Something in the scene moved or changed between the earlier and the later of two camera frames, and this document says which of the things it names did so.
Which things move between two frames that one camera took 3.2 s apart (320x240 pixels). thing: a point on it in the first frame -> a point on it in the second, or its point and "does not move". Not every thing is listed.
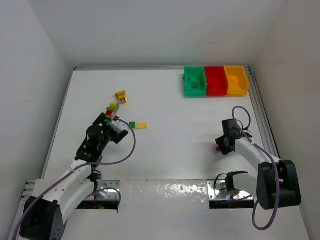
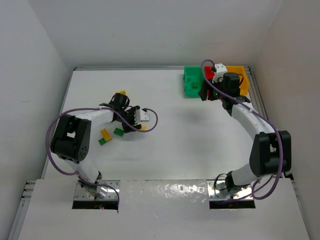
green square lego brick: (194, 85) does not move
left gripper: (105, 120) -> (131, 118)
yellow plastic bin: (238, 80) does not move
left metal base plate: (105, 190) does not move
